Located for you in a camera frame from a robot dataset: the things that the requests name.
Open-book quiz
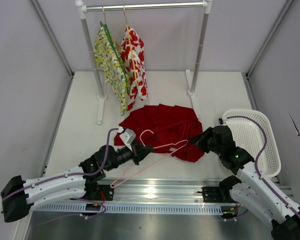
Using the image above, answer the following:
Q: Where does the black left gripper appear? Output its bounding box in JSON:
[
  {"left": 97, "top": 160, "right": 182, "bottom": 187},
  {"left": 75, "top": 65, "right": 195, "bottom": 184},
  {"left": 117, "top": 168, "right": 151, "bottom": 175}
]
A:
[{"left": 105, "top": 140, "right": 153, "bottom": 172}]

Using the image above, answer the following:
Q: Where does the white clothes rack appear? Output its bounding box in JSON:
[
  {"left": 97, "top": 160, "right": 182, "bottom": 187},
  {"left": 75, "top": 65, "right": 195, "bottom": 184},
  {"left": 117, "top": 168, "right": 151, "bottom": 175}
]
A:
[{"left": 74, "top": 0, "right": 214, "bottom": 125}]

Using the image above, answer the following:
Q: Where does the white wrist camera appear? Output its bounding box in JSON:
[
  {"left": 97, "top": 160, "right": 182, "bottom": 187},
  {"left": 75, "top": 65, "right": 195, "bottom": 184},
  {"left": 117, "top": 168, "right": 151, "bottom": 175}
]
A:
[
  {"left": 117, "top": 126, "right": 136, "bottom": 150},
  {"left": 218, "top": 118, "right": 227, "bottom": 126}
]

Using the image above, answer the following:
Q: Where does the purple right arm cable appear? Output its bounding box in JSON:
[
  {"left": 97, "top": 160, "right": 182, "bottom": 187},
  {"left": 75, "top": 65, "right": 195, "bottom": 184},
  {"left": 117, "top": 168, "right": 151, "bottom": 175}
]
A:
[{"left": 224, "top": 115, "right": 300, "bottom": 235}]

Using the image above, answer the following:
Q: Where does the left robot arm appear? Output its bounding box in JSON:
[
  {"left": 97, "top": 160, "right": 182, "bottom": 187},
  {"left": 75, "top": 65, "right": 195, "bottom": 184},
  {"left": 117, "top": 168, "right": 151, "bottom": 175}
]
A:
[{"left": 0, "top": 142, "right": 154, "bottom": 223}]

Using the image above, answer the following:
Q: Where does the red skirt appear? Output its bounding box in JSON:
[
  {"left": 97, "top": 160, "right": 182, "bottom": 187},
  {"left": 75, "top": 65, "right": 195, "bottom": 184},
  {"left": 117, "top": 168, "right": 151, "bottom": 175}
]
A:
[{"left": 119, "top": 104, "right": 205, "bottom": 163}]

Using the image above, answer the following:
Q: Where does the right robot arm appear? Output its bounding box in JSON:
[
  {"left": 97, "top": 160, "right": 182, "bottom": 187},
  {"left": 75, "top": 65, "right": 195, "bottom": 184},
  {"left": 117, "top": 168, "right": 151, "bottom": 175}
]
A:
[{"left": 190, "top": 125, "right": 300, "bottom": 240}]

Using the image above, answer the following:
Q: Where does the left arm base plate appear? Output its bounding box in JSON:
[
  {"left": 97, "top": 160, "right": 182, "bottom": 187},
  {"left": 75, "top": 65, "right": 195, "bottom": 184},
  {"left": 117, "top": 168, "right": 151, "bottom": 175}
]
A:
[{"left": 96, "top": 184, "right": 115, "bottom": 202}]

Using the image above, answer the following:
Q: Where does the red floral print garment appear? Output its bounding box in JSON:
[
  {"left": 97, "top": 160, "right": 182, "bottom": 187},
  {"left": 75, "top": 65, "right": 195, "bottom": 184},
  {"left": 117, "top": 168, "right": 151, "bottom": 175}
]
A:
[{"left": 119, "top": 26, "right": 149, "bottom": 111}]

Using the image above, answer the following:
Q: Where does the perforated cable tray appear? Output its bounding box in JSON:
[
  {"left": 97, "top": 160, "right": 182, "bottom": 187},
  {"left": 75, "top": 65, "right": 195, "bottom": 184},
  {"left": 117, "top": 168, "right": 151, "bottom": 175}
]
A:
[{"left": 37, "top": 202, "right": 223, "bottom": 216}]

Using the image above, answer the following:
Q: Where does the lemon print garment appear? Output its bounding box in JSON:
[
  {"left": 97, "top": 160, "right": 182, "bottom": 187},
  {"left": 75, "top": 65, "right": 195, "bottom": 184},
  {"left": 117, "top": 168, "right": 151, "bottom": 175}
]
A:
[{"left": 93, "top": 22, "right": 131, "bottom": 116}]

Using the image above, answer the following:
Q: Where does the pink wire hanger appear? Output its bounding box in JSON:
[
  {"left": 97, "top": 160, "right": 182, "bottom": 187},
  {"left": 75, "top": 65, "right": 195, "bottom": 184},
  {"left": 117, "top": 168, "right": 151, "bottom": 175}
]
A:
[{"left": 109, "top": 129, "right": 189, "bottom": 189}]

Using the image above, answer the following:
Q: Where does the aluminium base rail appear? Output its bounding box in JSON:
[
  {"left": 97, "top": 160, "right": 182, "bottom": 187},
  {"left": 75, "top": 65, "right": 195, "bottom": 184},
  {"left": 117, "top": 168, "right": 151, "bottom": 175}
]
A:
[{"left": 23, "top": 177, "right": 297, "bottom": 206}]

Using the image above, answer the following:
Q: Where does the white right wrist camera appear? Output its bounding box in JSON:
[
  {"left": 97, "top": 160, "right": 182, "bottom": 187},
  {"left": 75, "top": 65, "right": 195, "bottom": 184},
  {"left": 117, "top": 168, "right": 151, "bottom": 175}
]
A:
[{"left": 218, "top": 118, "right": 227, "bottom": 126}]

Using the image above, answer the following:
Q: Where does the white perforated basket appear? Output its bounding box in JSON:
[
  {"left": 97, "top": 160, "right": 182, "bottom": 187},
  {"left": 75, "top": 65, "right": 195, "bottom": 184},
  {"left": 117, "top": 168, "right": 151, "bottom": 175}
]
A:
[{"left": 222, "top": 109, "right": 282, "bottom": 178}]

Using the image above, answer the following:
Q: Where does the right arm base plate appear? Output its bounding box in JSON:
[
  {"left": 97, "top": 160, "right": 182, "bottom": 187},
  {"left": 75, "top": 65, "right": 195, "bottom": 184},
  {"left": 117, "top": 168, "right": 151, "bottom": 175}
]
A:
[{"left": 197, "top": 186, "right": 236, "bottom": 204}]

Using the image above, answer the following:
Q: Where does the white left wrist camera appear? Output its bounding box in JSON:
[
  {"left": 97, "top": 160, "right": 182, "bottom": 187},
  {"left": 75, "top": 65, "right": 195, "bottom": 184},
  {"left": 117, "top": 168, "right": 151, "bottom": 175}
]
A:
[{"left": 117, "top": 126, "right": 136, "bottom": 150}]

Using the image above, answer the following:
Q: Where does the green hanger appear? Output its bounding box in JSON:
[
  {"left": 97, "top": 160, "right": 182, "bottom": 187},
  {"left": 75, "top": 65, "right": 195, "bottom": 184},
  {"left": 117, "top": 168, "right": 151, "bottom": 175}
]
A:
[{"left": 95, "top": 19, "right": 127, "bottom": 82}]

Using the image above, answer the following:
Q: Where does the yellow hanger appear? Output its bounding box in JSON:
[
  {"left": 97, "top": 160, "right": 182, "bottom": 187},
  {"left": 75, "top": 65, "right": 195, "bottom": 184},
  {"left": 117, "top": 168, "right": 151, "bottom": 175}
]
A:
[{"left": 123, "top": 4, "right": 137, "bottom": 81}]

